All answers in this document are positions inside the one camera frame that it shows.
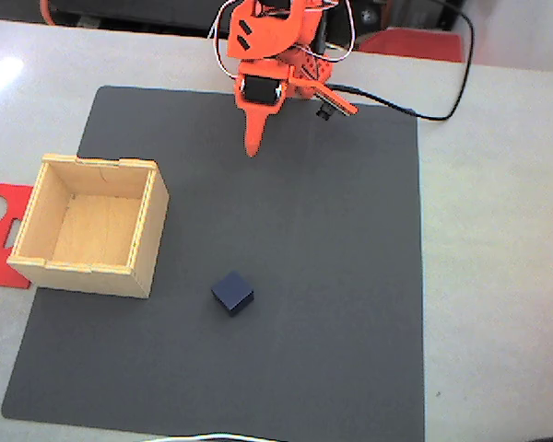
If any dark blue cube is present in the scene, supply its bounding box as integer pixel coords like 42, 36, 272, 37
210, 269, 255, 319

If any wooden box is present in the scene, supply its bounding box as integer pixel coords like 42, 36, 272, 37
6, 153, 171, 300

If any dark grey mat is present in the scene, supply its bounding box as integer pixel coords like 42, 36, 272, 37
0, 85, 426, 442

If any red flat object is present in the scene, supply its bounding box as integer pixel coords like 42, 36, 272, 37
358, 27, 465, 64

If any red flat cutout piece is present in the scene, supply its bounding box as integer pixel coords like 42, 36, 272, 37
0, 181, 35, 290

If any orange camera mount bracket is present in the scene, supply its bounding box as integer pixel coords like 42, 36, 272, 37
286, 76, 360, 117

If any black camera cable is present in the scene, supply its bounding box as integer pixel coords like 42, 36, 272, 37
324, 0, 476, 122

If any white cable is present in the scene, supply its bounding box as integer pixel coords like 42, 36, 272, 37
142, 431, 288, 442

